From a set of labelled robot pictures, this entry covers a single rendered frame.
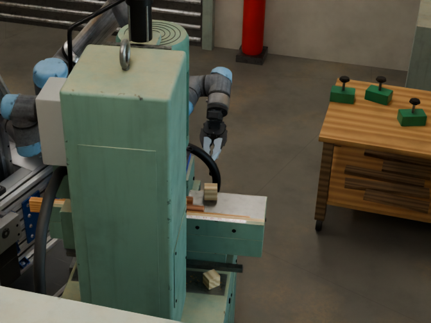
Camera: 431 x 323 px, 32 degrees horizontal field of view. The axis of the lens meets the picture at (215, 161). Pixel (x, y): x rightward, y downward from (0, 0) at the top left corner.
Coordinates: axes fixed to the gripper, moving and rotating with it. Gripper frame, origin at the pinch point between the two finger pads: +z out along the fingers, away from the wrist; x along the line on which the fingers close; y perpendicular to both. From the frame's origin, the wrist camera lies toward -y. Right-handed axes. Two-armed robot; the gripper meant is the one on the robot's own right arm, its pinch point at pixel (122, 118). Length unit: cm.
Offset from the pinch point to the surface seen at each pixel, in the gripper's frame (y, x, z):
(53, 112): -47, -41, 0
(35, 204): -20.3, 16.3, -22.3
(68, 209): -37.6, -1.7, -5.7
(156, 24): -4.6, -35.2, 12.9
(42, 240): -65, -23, -1
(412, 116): 101, 75, 100
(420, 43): 169, 83, 110
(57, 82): -39, -42, -2
